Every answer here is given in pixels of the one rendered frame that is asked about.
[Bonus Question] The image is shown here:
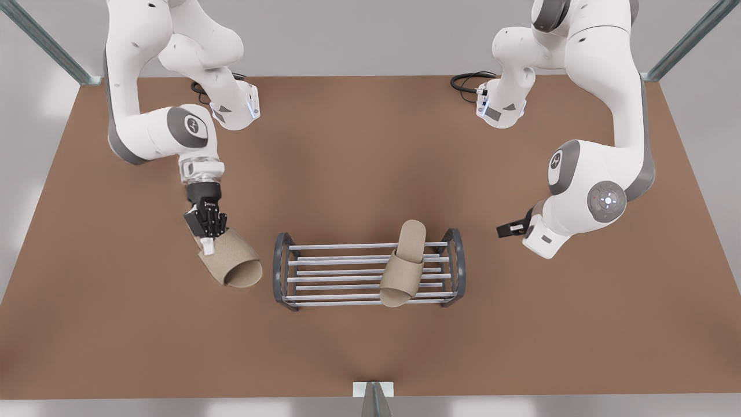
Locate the black cable loop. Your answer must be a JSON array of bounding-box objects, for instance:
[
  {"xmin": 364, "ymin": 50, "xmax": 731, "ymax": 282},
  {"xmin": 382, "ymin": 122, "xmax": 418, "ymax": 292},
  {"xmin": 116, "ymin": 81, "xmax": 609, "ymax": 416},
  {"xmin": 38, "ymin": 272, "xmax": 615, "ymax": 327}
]
[
  {"xmin": 450, "ymin": 71, "xmax": 500, "ymax": 104},
  {"xmin": 190, "ymin": 73, "xmax": 247, "ymax": 105}
]

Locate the beige open-toe slipper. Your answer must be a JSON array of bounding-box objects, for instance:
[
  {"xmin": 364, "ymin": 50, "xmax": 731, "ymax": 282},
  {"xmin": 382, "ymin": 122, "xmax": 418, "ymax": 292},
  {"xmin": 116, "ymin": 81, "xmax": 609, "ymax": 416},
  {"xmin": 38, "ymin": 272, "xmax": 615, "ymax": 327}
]
[
  {"xmin": 196, "ymin": 228, "xmax": 263, "ymax": 288},
  {"xmin": 379, "ymin": 220, "xmax": 427, "ymax": 308}
]

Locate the silver frame post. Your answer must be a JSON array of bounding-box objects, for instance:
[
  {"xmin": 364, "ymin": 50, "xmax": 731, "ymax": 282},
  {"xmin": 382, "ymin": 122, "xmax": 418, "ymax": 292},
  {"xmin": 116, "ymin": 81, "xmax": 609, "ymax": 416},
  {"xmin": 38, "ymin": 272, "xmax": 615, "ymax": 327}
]
[
  {"xmin": 641, "ymin": 0, "xmax": 741, "ymax": 82},
  {"xmin": 353, "ymin": 381, "xmax": 395, "ymax": 417},
  {"xmin": 0, "ymin": 0, "xmax": 102, "ymax": 87}
]

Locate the grey metal shoe rack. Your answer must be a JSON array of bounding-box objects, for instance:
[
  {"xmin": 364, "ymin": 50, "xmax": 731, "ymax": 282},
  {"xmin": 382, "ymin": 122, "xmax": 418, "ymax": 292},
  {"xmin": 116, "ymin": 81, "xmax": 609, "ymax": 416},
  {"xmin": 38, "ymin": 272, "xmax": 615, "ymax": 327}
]
[{"xmin": 273, "ymin": 228, "xmax": 466, "ymax": 312}]

